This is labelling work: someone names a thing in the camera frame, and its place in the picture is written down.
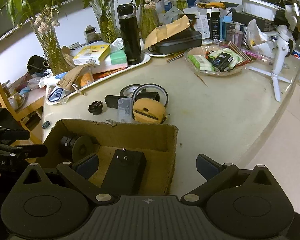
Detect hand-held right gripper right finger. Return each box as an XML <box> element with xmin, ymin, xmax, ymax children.
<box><xmin>181</xmin><ymin>154</ymin><xmax>282</xmax><ymax>204</ymax></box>

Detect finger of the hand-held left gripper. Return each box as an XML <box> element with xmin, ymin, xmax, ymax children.
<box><xmin>0</xmin><ymin>141</ymin><xmax>48</xmax><ymax>159</ymax></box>
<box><xmin>0</xmin><ymin>126</ymin><xmax>31</xmax><ymax>142</ymax></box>

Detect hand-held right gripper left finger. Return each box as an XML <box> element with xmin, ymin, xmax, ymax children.
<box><xmin>15</xmin><ymin>152</ymin><xmax>119</xmax><ymax>204</ymax></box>

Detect brown cardboard box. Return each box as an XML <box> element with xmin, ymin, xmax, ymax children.
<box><xmin>25</xmin><ymin>119</ymin><xmax>179</xmax><ymax>195</ymax></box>

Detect black rectangular block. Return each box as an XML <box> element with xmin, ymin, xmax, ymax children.
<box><xmin>136</xmin><ymin>92</ymin><xmax>160</xmax><ymax>103</ymax></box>
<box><xmin>104</xmin><ymin>94</ymin><xmax>123</xmax><ymax>109</ymax></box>

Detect large amber tape roll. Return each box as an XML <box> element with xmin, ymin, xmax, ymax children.
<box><xmin>132</xmin><ymin>83</ymin><xmax>169</xmax><ymax>108</ymax></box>

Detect black cylindrical part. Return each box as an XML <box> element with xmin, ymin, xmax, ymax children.
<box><xmin>59</xmin><ymin>134</ymin><xmax>100</xmax><ymax>162</ymax></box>

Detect black power adapter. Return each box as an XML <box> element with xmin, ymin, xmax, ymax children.
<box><xmin>100</xmin><ymin>148</ymin><xmax>147</xmax><ymax>195</ymax></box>

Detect blue white mask package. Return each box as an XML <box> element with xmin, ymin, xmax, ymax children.
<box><xmin>46</xmin><ymin>86</ymin><xmax>71</xmax><ymax>105</ymax></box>

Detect small black knob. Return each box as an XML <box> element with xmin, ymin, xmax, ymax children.
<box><xmin>88</xmin><ymin>101</ymin><xmax>104</xmax><ymax>116</ymax></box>

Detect white blue packet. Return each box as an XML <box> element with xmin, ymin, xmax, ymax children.
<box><xmin>39</xmin><ymin>72</ymin><xmax>68</xmax><ymax>89</ymax></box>

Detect clear plastic case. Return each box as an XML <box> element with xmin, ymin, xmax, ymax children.
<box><xmin>117</xmin><ymin>97</ymin><xmax>134</xmax><ymax>124</ymax></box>

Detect tan round case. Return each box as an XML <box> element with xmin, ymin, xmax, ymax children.
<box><xmin>133</xmin><ymin>98</ymin><xmax>171</xmax><ymax>124</ymax></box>

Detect black tape roll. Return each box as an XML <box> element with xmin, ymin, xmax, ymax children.
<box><xmin>119</xmin><ymin>84</ymin><xmax>142</xmax><ymax>98</ymax></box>

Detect thin wooden stick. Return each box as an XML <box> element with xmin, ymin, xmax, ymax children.
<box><xmin>195</xmin><ymin>74</ymin><xmax>208</xmax><ymax>88</ymax></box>

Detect orange packet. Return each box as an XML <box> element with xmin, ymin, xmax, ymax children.
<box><xmin>79</xmin><ymin>71</ymin><xmax>95</xmax><ymax>88</ymax></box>

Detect wide glass vase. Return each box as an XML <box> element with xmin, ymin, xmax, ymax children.
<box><xmin>30</xmin><ymin>15</ymin><xmax>73</xmax><ymax>75</ymax></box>

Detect red envelope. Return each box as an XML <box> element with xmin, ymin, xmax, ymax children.
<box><xmin>94</xmin><ymin>70</ymin><xmax>121</xmax><ymax>80</ymax></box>

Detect clear glass bowl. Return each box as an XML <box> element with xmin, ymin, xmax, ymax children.
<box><xmin>184</xmin><ymin>45</ymin><xmax>244</xmax><ymax>76</ymax></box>

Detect white flat box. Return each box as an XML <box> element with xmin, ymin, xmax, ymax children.
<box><xmin>90</xmin><ymin>64</ymin><xmax>128</xmax><ymax>75</ymax></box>

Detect green wet wipe packet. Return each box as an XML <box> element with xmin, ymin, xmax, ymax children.
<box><xmin>188</xmin><ymin>54</ymin><xmax>214</xmax><ymax>72</ymax></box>

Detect black foil packet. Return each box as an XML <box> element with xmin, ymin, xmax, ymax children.
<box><xmin>210</xmin><ymin>52</ymin><xmax>234</xmax><ymax>72</ymax></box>

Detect white green packet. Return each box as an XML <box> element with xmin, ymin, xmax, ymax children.
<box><xmin>209</xmin><ymin>50</ymin><xmax>245</xmax><ymax>68</ymax></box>

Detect green tissue pack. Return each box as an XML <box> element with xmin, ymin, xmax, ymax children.
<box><xmin>105</xmin><ymin>49</ymin><xmax>128</xmax><ymax>67</ymax></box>

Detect yellow cardboard box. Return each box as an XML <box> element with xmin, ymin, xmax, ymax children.
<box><xmin>72</xmin><ymin>44</ymin><xmax>111</xmax><ymax>66</ymax></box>

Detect brown chopsticks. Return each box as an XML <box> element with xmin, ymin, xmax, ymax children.
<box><xmin>166</xmin><ymin>52</ymin><xmax>185</xmax><ymax>63</ymax></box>

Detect long white tray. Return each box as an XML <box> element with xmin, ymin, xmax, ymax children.
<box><xmin>44</xmin><ymin>51</ymin><xmax>151</xmax><ymax>105</ymax></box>

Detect pink patterned packet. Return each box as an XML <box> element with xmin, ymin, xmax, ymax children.
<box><xmin>220</xmin><ymin>41</ymin><xmax>271</xmax><ymax>62</ymax></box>

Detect small white tray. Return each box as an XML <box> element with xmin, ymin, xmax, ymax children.
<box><xmin>141</xmin><ymin>49</ymin><xmax>185</xmax><ymax>58</ymax></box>

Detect black round pan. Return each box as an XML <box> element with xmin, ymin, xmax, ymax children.
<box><xmin>147</xmin><ymin>30</ymin><xmax>203</xmax><ymax>55</ymax></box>

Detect white gimbal tripod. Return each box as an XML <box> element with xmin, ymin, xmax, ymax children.
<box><xmin>247</xmin><ymin>4</ymin><xmax>300</xmax><ymax>102</ymax></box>

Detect pink liquid bottle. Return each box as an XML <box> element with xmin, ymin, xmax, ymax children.
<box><xmin>232</xmin><ymin>24</ymin><xmax>244</xmax><ymax>47</ymax></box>

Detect black thermos bottle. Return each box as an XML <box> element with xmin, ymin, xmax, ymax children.
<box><xmin>117</xmin><ymin>4</ymin><xmax>143</xmax><ymax>66</ymax></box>

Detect blue carton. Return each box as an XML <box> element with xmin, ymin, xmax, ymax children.
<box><xmin>222</xmin><ymin>16</ymin><xmax>237</xmax><ymax>40</ymax></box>

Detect crumpled white paper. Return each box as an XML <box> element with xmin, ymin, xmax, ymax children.
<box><xmin>246</xmin><ymin>19</ymin><xmax>276</xmax><ymax>53</ymax></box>

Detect white carton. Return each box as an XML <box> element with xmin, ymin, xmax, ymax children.
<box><xmin>190</xmin><ymin>14</ymin><xmax>210</xmax><ymax>39</ymax></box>

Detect black carton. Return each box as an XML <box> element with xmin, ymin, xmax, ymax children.
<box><xmin>207</xmin><ymin>7</ymin><xmax>223</xmax><ymax>40</ymax></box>

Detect brown paper envelope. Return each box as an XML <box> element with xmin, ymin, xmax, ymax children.
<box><xmin>144</xmin><ymin>15</ymin><xmax>191</xmax><ymax>50</ymax></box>

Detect ribbed glass vase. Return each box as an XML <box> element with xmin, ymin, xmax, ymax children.
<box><xmin>89</xmin><ymin>0</ymin><xmax>120</xmax><ymax>44</ymax></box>

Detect cola bottle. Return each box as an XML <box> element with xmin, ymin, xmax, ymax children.
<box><xmin>291</xmin><ymin>36</ymin><xmax>300</xmax><ymax>61</ymax></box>

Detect narrow glass vase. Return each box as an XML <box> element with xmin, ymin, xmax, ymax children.
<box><xmin>139</xmin><ymin>0</ymin><xmax>160</xmax><ymax>42</ymax></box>

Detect yellow cloth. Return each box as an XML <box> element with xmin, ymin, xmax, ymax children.
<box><xmin>197</xmin><ymin>2</ymin><xmax>225</xmax><ymax>9</ymax></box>

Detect white plastic container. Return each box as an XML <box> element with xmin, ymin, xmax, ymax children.
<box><xmin>240</xmin><ymin>0</ymin><xmax>280</xmax><ymax>22</ymax></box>

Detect wooden shelf frame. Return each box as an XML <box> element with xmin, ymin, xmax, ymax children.
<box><xmin>0</xmin><ymin>47</ymin><xmax>44</xmax><ymax>144</ymax></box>

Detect burlap drawstring pouch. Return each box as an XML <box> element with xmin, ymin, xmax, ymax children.
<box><xmin>57</xmin><ymin>64</ymin><xmax>94</xmax><ymax>93</ymax></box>

